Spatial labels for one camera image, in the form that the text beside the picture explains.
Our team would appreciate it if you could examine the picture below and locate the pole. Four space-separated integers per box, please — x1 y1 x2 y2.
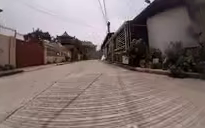
106 20 112 35

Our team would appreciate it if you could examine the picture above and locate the beige wall with fence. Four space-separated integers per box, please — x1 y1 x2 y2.
0 22 25 68

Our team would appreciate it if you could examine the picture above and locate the building with white wall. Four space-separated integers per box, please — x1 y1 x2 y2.
131 0 205 54

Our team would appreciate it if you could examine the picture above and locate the row of bushes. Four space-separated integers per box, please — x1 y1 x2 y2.
125 37 205 79

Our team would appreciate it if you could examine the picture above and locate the pale low wall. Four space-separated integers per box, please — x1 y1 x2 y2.
43 41 73 65

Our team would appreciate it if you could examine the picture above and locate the grey concrete road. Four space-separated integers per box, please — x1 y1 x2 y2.
0 59 205 128

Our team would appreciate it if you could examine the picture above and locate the building with dark tiered roof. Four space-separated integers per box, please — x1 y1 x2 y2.
23 28 55 43

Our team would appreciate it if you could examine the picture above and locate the raised concrete kerb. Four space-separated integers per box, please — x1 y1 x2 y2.
104 60 205 81

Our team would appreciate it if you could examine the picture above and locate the building with window grilles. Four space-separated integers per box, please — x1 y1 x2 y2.
100 20 148 65

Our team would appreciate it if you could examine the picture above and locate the red gate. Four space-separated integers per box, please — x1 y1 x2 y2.
15 39 46 69

